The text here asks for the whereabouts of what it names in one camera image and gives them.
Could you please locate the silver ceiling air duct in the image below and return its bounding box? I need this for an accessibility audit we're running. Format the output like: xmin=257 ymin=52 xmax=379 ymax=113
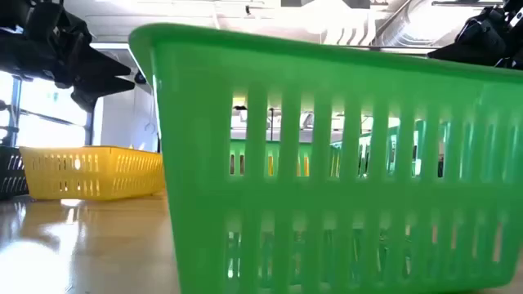
xmin=383 ymin=0 xmax=467 ymax=47

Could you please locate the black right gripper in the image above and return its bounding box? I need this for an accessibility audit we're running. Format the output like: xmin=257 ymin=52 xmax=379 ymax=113
xmin=427 ymin=0 xmax=523 ymax=69

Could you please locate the large office window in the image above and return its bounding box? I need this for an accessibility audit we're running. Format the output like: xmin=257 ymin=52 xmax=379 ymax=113
xmin=0 ymin=71 xmax=97 ymax=149

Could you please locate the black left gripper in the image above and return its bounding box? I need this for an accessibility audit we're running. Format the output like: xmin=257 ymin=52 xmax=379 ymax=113
xmin=0 ymin=0 xmax=136 ymax=112

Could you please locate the yellow slotted plastic basket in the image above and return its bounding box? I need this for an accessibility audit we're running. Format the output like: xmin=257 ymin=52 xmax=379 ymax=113
xmin=19 ymin=145 xmax=167 ymax=202

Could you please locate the black slotted plastic basket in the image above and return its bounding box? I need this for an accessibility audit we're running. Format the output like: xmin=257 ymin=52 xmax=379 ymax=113
xmin=0 ymin=145 xmax=29 ymax=201

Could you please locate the ceiling light strip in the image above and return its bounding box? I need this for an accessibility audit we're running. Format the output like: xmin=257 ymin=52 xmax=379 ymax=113
xmin=89 ymin=42 xmax=132 ymax=51

